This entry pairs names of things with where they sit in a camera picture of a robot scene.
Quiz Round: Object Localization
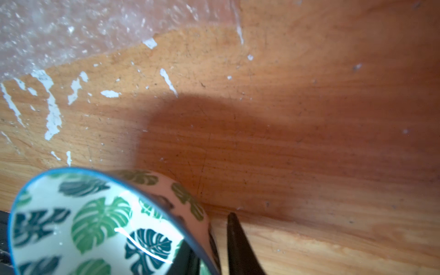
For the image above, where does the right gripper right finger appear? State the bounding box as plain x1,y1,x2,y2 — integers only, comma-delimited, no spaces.
227,212,265,275

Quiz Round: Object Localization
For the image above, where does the green leaf pattern bowl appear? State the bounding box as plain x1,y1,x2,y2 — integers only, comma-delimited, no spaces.
8,167,222,275

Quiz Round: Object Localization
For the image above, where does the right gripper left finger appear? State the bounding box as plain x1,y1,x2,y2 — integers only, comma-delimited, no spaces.
166,240,201,275

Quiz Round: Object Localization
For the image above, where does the clear bubble wrap sheet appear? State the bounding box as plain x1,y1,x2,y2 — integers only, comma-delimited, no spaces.
1,1,239,81

